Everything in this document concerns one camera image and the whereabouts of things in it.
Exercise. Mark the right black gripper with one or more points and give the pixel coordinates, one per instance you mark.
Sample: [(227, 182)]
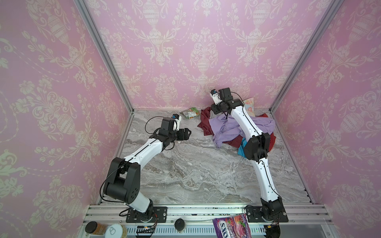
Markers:
[(216, 108)]

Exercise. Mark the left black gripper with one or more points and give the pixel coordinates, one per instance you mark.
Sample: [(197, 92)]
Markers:
[(186, 136)]

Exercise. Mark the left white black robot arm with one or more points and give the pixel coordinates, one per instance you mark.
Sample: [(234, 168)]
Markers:
[(123, 179)]

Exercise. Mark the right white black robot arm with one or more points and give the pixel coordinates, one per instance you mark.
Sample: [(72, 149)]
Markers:
[(256, 150)]

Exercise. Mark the floral yellow cloth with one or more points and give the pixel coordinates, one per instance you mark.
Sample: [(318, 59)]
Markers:
[(249, 107)]

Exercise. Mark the maroon red cloth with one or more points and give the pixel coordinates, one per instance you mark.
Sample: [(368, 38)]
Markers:
[(205, 115)]

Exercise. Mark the lavender purple cloth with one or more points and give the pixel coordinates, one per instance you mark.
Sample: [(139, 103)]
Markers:
[(227, 128)]

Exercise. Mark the green snack packet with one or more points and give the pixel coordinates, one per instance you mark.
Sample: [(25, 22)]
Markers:
[(190, 113)]

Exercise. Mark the purple candy bag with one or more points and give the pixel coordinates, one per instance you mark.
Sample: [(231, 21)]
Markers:
[(232, 227)]

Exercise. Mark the white lid container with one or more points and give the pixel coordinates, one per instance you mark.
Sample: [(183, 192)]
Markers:
[(116, 231)]

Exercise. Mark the brown jar black lid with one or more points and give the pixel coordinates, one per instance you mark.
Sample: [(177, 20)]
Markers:
[(96, 228)]

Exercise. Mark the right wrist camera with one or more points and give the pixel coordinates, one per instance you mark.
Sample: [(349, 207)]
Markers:
[(214, 94)]

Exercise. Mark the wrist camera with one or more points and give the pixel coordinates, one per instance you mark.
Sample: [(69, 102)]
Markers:
[(214, 94), (177, 118)]

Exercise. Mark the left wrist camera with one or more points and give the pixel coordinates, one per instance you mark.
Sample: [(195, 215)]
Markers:
[(177, 118)]

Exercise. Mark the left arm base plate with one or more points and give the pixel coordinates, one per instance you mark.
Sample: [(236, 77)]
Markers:
[(159, 214)]

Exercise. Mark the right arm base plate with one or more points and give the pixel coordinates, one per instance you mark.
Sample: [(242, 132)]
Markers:
[(258, 214)]

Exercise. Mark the right corner aluminium post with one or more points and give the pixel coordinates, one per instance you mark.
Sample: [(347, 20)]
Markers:
[(317, 34)]

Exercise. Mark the corner aluminium post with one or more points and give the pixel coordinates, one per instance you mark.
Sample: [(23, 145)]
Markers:
[(317, 34), (99, 44)]

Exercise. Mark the aluminium front rail frame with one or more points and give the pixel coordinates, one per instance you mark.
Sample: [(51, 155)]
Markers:
[(306, 220)]

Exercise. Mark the left corner aluminium post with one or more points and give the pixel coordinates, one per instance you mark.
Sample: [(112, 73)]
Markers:
[(99, 44)]

